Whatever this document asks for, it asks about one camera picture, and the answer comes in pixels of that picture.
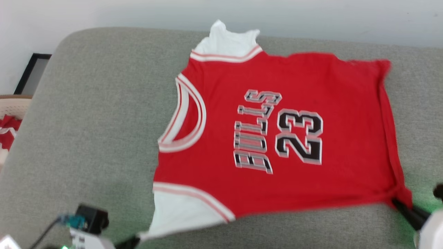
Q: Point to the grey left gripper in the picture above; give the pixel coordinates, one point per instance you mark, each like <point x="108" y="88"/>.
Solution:
<point x="91" y="240"/>

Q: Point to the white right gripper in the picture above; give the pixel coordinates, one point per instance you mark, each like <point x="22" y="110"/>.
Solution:
<point x="432" y="231"/>

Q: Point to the red and white basketball jersey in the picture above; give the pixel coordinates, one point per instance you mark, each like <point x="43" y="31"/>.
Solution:
<point x="346" y="103"/>

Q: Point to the red white garment in basket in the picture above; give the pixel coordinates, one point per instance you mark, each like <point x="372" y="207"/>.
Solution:
<point x="8" y="133"/>

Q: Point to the grey fabric sofa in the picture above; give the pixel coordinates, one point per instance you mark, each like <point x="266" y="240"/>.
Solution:
<point x="93" y="131"/>

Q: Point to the beige laundry basket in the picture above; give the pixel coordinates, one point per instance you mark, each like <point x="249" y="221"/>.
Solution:
<point x="14" y="105"/>

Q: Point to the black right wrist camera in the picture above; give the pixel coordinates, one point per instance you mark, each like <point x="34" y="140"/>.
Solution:
<point x="439" y="192"/>

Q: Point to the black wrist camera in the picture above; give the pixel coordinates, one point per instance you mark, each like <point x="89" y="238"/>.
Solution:
<point x="92" y="218"/>
<point x="439" y="192"/>

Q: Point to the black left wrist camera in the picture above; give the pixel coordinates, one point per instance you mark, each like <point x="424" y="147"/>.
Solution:
<point x="92" y="218"/>

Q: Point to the black picture frame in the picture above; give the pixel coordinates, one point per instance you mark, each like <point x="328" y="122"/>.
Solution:
<point x="33" y="74"/>

